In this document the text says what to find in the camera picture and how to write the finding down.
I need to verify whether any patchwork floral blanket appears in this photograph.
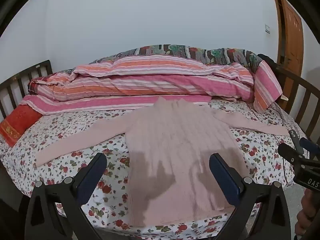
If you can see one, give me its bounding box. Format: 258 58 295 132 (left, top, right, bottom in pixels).
90 44 265 74

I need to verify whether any dark wooden footboard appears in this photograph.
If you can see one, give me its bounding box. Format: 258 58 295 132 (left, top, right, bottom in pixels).
272 62 320 145

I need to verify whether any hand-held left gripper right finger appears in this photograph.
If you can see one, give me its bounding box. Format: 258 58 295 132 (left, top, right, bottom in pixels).
209 153 292 240

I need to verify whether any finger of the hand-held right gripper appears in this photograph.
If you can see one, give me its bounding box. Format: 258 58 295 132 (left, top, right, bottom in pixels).
299 137 320 155
278 142 305 164

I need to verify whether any dark cloth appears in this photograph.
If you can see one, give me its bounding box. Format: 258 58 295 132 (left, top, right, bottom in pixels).
257 54 278 68

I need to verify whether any black cable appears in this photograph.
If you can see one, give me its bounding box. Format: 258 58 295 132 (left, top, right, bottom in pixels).
247 104 299 144

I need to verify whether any person's right hand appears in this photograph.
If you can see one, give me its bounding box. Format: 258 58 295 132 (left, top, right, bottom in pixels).
294 188 320 236

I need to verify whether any red embroidered pillow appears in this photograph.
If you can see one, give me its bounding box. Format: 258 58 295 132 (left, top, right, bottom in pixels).
0 104 43 147

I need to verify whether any floral bedsheet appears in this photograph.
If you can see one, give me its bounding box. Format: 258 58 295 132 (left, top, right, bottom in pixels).
0 97 307 240

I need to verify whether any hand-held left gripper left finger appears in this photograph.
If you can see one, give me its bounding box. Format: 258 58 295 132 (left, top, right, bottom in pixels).
24 152 108 240

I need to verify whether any dark wooden headboard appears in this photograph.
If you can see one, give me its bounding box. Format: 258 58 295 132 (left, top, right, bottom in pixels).
0 60 53 119

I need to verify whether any brown wooden door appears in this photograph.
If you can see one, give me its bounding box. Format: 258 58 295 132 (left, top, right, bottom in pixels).
272 0 304 93

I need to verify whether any pink orange striped quilt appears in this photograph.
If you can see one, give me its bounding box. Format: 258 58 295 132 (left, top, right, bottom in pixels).
20 54 283 115

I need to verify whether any pink ribbed knit sweater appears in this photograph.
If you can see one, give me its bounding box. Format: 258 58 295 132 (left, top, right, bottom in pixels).
35 96 288 228

